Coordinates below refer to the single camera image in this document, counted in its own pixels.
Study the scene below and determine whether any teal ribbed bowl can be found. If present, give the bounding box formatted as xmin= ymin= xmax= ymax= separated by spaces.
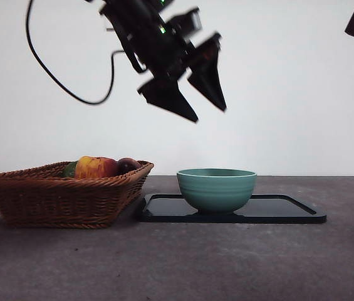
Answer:
xmin=176 ymin=168 xmax=258 ymax=216

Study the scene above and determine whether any dark red plum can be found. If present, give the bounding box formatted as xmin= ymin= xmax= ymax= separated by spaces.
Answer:
xmin=117 ymin=157 xmax=142 ymax=176

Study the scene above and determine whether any red yellow apple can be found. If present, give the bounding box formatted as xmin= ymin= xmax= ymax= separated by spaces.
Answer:
xmin=75 ymin=156 xmax=118 ymax=179

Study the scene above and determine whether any green avocado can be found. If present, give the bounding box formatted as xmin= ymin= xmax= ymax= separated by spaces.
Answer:
xmin=63 ymin=161 xmax=79 ymax=178

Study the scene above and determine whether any black rectangular tray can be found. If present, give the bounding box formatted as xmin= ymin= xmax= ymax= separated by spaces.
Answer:
xmin=138 ymin=193 xmax=328 ymax=224

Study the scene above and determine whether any brown wicker basket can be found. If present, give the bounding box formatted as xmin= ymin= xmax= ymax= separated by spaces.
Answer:
xmin=0 ymin=160 xmax=155 ymax=229

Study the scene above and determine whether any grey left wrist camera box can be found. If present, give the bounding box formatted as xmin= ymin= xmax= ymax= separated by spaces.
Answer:
xmin=167 ymin=8 xmax=203 ymax=37

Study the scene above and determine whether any black cable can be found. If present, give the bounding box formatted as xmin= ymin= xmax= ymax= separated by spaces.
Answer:
xmin=26 ymin=0 xmax=125 ymax=105

